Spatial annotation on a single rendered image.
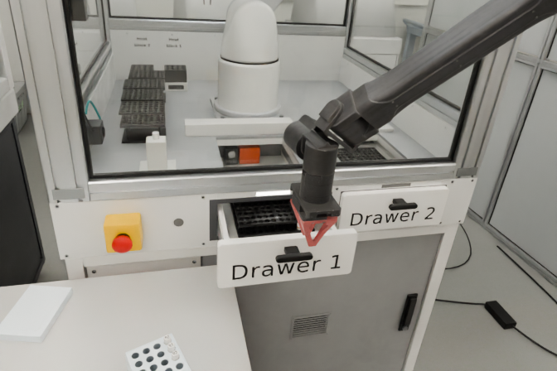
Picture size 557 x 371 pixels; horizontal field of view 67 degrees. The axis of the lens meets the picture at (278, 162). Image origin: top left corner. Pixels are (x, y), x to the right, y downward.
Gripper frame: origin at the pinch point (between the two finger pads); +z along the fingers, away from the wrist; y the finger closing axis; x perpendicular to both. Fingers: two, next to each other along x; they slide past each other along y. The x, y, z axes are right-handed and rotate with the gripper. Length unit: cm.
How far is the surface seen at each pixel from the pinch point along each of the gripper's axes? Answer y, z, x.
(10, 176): 100, 36, 82
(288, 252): 1.1, 4.3, 3.4
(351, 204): 17.3, 5.2, -17.4
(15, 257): 87, 65, 83
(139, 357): -7.9, 15.9, 31.7
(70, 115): 21, -18, 42
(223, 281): 3.7, 12.0, 15.7
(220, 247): 3.7, 3.2, 16.3
